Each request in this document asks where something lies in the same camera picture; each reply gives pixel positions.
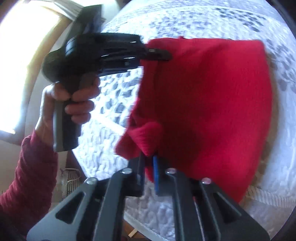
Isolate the wooden window frame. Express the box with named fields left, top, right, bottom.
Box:
left=15, top=16, right=71, bottom=135

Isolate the grey pleated curtain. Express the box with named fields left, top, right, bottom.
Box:
left=41, top=0, right=84, bottom=21

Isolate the person's left hand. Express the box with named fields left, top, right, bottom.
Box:
left=34, top=76, right=101, bottom=148

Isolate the wire basket on floor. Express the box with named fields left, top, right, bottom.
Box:
left=60, top=168, right=81, bottom=200

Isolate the red sleeved left forearm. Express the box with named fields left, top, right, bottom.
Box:
left=1, top=132, right=58, bottom=236

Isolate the white grey quilted bedspread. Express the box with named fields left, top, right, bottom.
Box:
left=73, top=1, right=295, bottom=240

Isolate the red knit garment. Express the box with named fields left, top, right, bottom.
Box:
left=115, top=37, right=273, bottom=201

